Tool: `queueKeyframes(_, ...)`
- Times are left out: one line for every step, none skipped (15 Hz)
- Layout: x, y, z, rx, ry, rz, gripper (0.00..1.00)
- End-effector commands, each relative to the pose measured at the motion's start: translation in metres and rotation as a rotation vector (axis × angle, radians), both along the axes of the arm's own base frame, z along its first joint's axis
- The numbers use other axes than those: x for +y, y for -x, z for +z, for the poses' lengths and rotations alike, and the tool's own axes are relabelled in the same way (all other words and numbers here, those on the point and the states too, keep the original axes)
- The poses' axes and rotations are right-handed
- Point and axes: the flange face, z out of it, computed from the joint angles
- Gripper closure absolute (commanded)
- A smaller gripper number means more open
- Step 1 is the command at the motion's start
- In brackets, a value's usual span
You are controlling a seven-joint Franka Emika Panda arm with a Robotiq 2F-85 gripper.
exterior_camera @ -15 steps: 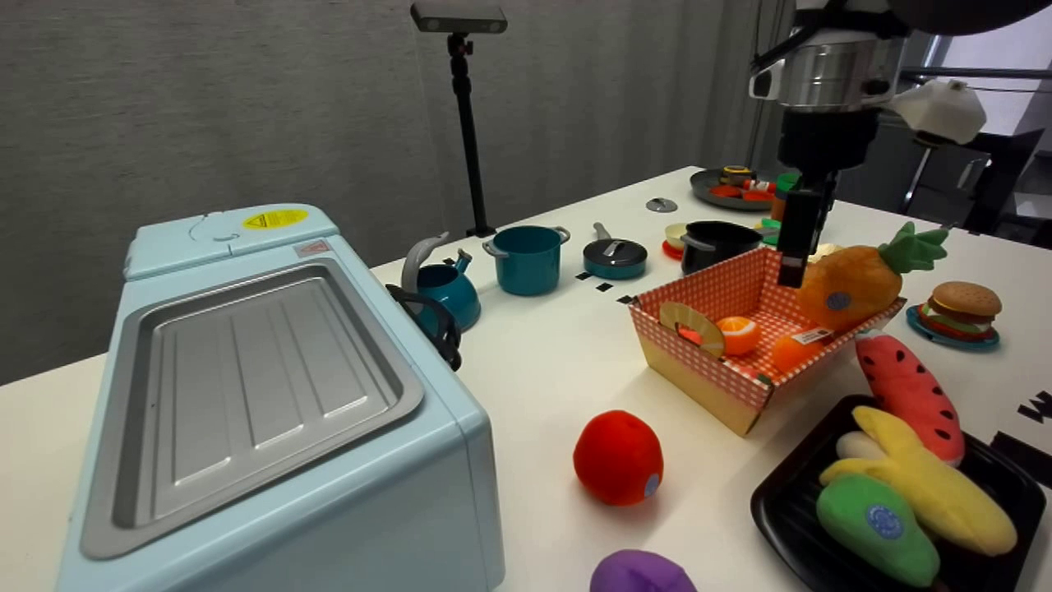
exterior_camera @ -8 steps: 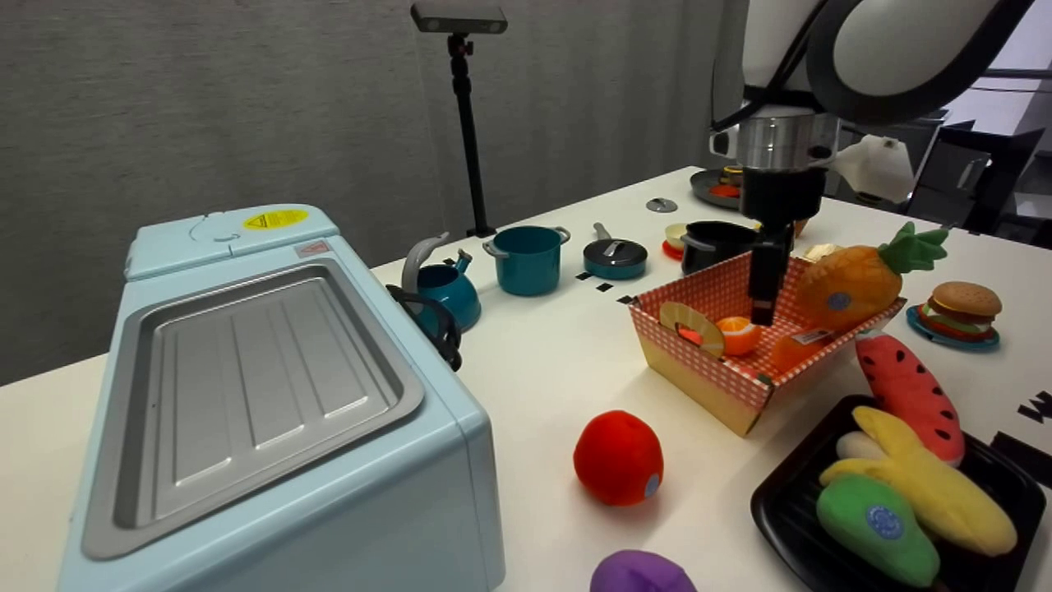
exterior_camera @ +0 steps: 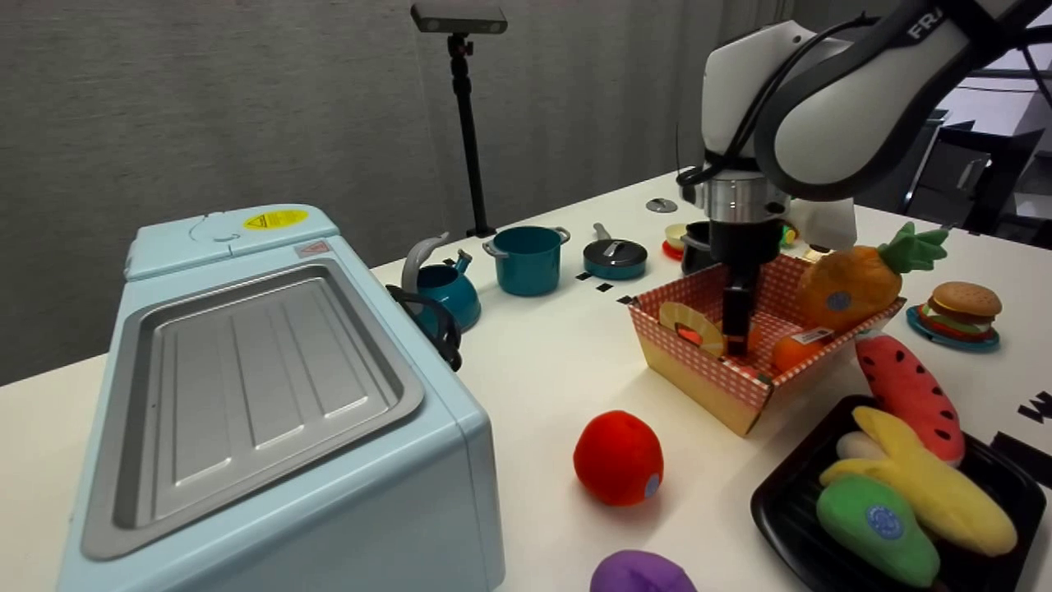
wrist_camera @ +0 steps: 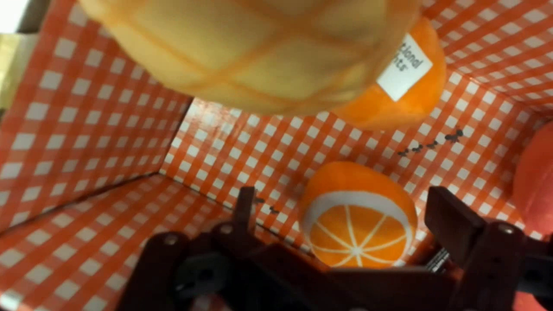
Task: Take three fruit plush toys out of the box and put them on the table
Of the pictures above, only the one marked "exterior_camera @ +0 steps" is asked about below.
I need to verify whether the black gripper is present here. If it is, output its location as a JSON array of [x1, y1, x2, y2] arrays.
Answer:
[[705, 218, 786, 363]]

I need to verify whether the plain orange plush toy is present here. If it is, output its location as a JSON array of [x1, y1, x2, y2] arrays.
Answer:
[[766, 328, 828, 377]]

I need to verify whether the red checkered cardboard box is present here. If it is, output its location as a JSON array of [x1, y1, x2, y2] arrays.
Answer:
[[629, 243, 907, 442]]

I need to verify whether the watermelon slice plush toy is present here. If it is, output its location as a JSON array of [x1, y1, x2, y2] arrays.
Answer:
[[852, 331, 968, 468]]

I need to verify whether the big red round plush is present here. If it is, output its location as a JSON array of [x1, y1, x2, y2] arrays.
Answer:
[[569, 408, 666, 511]]

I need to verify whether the yellow banana plush toy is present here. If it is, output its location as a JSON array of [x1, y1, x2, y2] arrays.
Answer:
[[819, 406, 1021, 558]]

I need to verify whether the green avocado plush toy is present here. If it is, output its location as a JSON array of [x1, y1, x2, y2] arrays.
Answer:
[[812, 471, 943, 592]]

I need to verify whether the purple plush toy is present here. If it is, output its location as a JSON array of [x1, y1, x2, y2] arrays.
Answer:
[[589, 545, 700, 592]]

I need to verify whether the cream and red toy bowl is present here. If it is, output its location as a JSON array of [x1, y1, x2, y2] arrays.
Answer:
[[661, 219, 692, 265]]

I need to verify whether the dark frying pan with lid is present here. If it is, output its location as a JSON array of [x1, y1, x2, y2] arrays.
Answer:
[[579, 219, 651, 282]]

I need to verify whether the teal toy plate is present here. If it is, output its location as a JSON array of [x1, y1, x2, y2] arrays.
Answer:
[[903, 302, 1003, 354]]

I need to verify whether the black plastic tray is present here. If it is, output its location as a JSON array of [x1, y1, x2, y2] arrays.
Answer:
[[748, 392, 1049, 592]]

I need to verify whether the toy burger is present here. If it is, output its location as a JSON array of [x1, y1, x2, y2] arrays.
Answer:
[[918, 281, 1007, 341]]

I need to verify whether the teal toy pot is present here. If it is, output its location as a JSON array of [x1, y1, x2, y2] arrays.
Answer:
[[480, 222, 574, 298]]

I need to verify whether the black office chair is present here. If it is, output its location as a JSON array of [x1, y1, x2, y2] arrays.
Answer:
[[900, 107, 1044, 238]]

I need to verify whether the teal toy kettle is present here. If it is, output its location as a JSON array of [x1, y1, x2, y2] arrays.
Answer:
[[396, 229, 483, 334]]

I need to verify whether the black curved object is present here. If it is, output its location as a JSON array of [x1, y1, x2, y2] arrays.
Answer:
[[383, 282, 463, 374]]

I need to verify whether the black tripod stand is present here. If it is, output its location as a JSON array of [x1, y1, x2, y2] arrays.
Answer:
[[443, 28, 497, 240]]

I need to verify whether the light blue toy oven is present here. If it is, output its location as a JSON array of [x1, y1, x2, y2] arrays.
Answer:
[[57, 199, 507, 592]]

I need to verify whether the grey curtain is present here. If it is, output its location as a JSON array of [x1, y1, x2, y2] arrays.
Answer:
[[0, 0, 794, 387]]

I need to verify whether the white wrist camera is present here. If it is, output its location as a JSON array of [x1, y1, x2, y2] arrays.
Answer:
[[786, 193, 860, 254]]

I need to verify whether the black camera bar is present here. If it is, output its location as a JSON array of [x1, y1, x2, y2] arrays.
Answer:
[[406, 0, 508, 37]]

